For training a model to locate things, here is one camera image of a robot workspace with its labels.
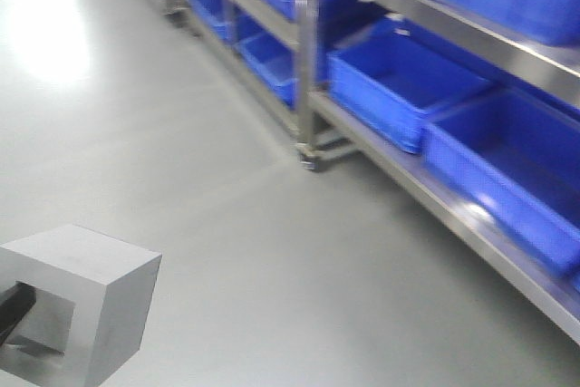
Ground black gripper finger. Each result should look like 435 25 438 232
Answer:
1 283 36 343

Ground gray hollow cube base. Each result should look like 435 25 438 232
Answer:
1 225 162 386

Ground distant steel rack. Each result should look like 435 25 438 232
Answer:
148 0 579 340

